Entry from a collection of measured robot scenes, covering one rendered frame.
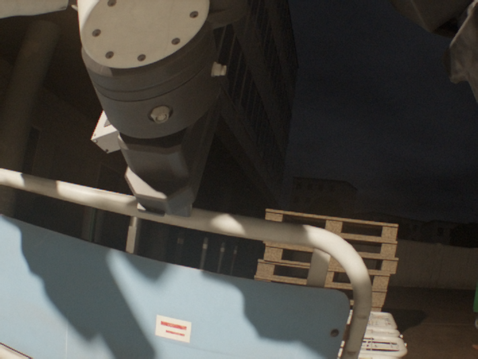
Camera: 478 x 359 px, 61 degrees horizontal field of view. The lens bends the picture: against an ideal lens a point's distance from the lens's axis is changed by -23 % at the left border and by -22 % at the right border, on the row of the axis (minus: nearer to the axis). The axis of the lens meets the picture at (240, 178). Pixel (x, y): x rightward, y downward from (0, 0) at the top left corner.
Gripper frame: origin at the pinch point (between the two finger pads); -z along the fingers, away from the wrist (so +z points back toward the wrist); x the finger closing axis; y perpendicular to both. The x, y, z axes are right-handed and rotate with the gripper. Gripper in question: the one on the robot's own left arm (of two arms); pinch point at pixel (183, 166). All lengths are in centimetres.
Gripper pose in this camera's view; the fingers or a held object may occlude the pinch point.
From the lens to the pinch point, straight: 44.3
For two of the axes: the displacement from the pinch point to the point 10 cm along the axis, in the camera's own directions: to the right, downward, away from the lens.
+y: -9.8, -1.5, 1.7
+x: 2.1, -8.6, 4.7
